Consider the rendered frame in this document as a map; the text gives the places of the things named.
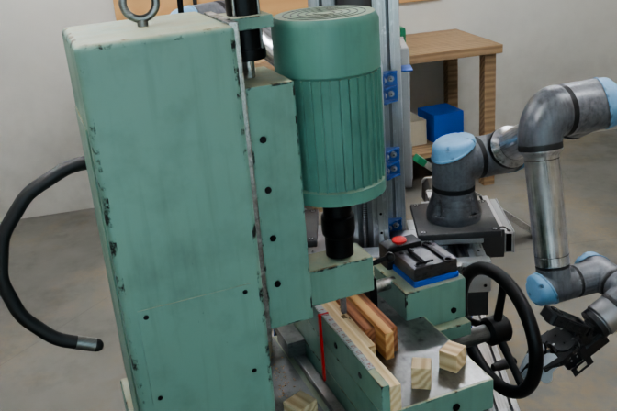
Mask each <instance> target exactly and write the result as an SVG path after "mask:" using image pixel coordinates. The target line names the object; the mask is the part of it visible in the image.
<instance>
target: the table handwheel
mask: <svg viewBox="0 0 617 411"><path fill-rule="evenodd" d="M462 275H463V276H464V277H465V278H466V315H465V317H466V318H467V319H468V320H470V321H471V326H474V327H473V328H471V334H470V335H467V336H463V337H461V338H458V339H452V340H451V341H453V342H456V343H459V344H462V345H465V346H466V352H467V354H468V356H469V358H470V359H471V360H472V361H474V362H475V363H476V364H477V365H478V366H479V367H480V368H481V369H482V370H483V371H485V372H486V373H487V374H488V375H489V376H490V377H491V378H492V379H493V389H494V390H495V391H496V392H498V393H499V394H501V395H503V396H506V397H509V398H511V399H523V398H525V397H527V396H529V395H530V394H532V393H533V392H534V391H535V389H536V388H537V386H538V385H539V382H540V381H541V378H542V374H543V368H544V349H543V342H542V337H541V333H540V329H539V327H538V323H537V321H536V318H535V315H534V313H533V310H532V308H531V306H530V304H529V302H528V300H527V298H526V296H525V295H524V293H523V291H522V289H521V288H520V287H519V285H518V284H516V282H515V281H514V280H513V279H512V278H511V277H510V276H509V275H508V274H507V273H506V272H505V271H503V270H502V269H501V268H500V267H498V266H496V265H495V264H492V263H490V262H485V261H478V262H474V263H471V264H470V265H468V266H467V267H466V268H465V269H464V270H463V273H462ZM478 275H486V276H488V277H489V278H491V279H493V280H494V281H495V282H496V283H498V284H499V292H498V299H497V303H496V308H495V313H494V315H492V316H489V317H483V318H482V319H481V320H476V319H474V318H471V317H469V315H468V308H467V296H468V290H469V286H470V284H471V282H472V281H473V279H474V278H475V277H476V276H478ZM506 294H507V295H508V297H509V298H510V300H511V301H512V303H513V304H514V306H515V308H516V310H517V312H518V314H519V317H520V319H521V322H522V325H523V328H524V332H525V336H526V339H527V345H528V353H529V363H528V371H527V374H526V376H525V378H524V379H523V377H522V374H521V372H520V370H519V368H518V366H517V364H516V362H515V360H514V359H513V356H512V354H511V352H510V348H509V346H508V344H507V341H510V340H511V337H512V333H513V330H512V325H511V322H510V321H509V319H508V318H507V317H506V316H504V315H503V310H504V304H505V299H506ZM484 342H486V343H487V344H488V345H489V346H495V345H498V344H499V348H500V350H501V352H502V354H503V356H504V358H505V360H506V362H507V363H508V365H509V367H510V370H511V373H512V375H513V377H514V379H515V382H516V384H517V385H513V384H509V383H506V382H505V381H503V380H502V379H500V378H499V377H498V376H497V374H495V373H494V372H493V371H492V369H491V368H490V367H489V365H488V363H487V362H486V360H485V359H484V357H483V355H482V353H481V351H480V350H479V347H478V344H481V343H484Z"/></svg>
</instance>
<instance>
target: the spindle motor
mask: <svg viewBox="0 0 617 411"><path fill-rule="evenodd" d="M273 21H274V26H273V27H271V36H272V46H273V55H274V66H275V72H277V73H279V74H281V75H283V76H285V77H286V78H288V79H290V80H292V81H293V82H294V87H295V98H296V110H297V132H298V143H299V154H300V165H301V176H302V187H303V198H304V206H314V207H344V206H354V205H359V204H362V203H365V202H368V201H370V200H373V199H375V198H377V197H379V196H380V195H381V194H382V193H384V191H385V190H386V169H385V146H384V124H383V101H382V79H381V67H380V65H381V55H380V33H379V15H378V14H377V12H376V10H375V9H374V8H373V7H370V6H316V7H308V8H300V9H295V10H290V11H286V12H282V13H279V14H276V15H275V16H274V17H273Z"/></svg>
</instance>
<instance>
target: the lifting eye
mask: <svg viewBox="0 0 617 411"><path fill-rule="evenodd" d="M118 6H119V9H120V11H121V13H122V15H123V16H124V17H125V18H126V19H128V20H130V21H132V22H135V23H137V26H138V27H139V28H142V27H147V26H148V21H150V20H152V19H153V18H154V17H155V16H156V14H157V13H158V11H159V8H160V0H151V8H150V10H149V11H148V12H147V13H145V14H143V15H136V14H134V13H132V12H131V11H130V10H129V8H128V5H127V0H118Z"/></svg>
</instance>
